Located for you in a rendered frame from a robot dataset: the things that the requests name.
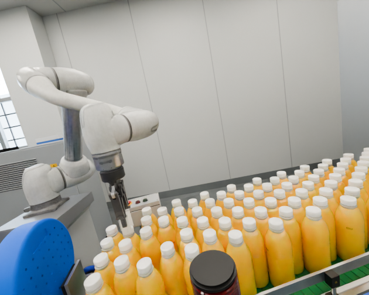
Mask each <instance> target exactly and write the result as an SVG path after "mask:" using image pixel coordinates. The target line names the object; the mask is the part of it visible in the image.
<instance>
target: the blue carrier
mask: <svg viewBox="0 0 369 295"><path fill-rule="evenodd" d="M73 264H74V248H73V243H72V240H71V236H70V234H69V232H68V230H67V228H66V227H65V226H64V225H63V224H62V223H61V222H60V221H59V220H57V219H54V218H45V219H41V220H38V221H33V222H30V223H27V224H23V225H20V226H18V227H17V228H15V229H14V230H13V231H11V232H10V233H9V234H8V235H7V236H6V237H5V238H4V240H3V241H2V242H1V243H0V295H63V292H62V289H61V285H62V284H63V282H64V280H65V278H66V276H67V274H68V272H69V270H70V269H71V267H72V265H73Z"/></svg>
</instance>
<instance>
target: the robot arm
mask: <svg viewBox="0 0 369 295"><path fill-rule="evenodd" d="M16 78H17V82H18V84H19V85H20V87H21V88H22V89H23V90H24V91H25V92H27V93H28V94H30V95H32V96H34V97H36V98H39V99H41V100H44V101H46V102H48V103H51V104H53V105H57V106H59V107H61V116H62V125H63V141H64V156H63V157H62V159H61V161H60V164H59V166H57V167H52V168H51V166H50V165H48V164H43V163H41V164H37V165H34V166H31V167H28V168H26V169H25V170H24V172H23V175H22V188H23V192H24V194H25V197H26V199H27V201H28V203H29V205H30V207H27V208H25V209H24V212H27V214H25V215H24V216H23V219H25V218H28V217H32V216H35V215H39V214H44V213H47V212H53V211H56V210H57V209H58V208H59V207H60V206H61V205H62V204H64V203H65V202H66V201H67V200H69V199H70V197H65V198H61V195H60V193H59V192H60V191H62V190H64V189H65V188H69V187H72V186H75V185H78V184H80V183H82V182H84V181H86V180H88V179H89V178H90V177H91V176H92V175H93V174H94V172H95V168H96V170H97V171H100V176H101V179H102V182H104V183H109V185H110V186H109V191H110V193H108V196H109V198H110V200H111V203H112V206H113V209H114V212H115V216H116V220H119V223H120V226H121V229H122V233H123V236H127V235H131V234H132V229H131V225H132V226H134V224H133V221H132V217H131V213H130V210H129V208H130V207H131V206H130V205H129V202H128V199H127V194H126V191H125V187H124V181H123V179H122V180H121V178H123V177H124V176H125V171H124V167H123V166H122V165H123V164H124V159H123V156H122V152H121V151H122V150H121V147H120V145H121V144H123V143H126V142H133V141H136V140H141V139H144V138H147V137H149V136H151V135H153V134H154V133H155V132H156V131H157V128H158V126H159V120H158V117H157V116H156V114H155V113H153V112H151V111H148V110H142V109H139V108H133V107H123V108H121V107H118V106H115V105H112V104H108V103H105V102H101V101H96V100H92V99H89V98H87V96H88V95H90V94H91V93H92V92H93V91H94V81H93V79H92V77H91V76H90V75H88V74H86V73H84V72H82V71H80V70H76V69H73V68H64V67H34V68H33V67H22V68H20V69H19V70H18V72H17V73H16ZM83 138H84V141H85V143H86V145H87V147H88V148H89V150H90V152H91V155H92V158H93V161H94V164H93V163H92V161H91V160H89V159H87V158H86V157H85V156H84V155H83ZM94 165H95V166H94ZM128 205H129V206H128Z"/></svg>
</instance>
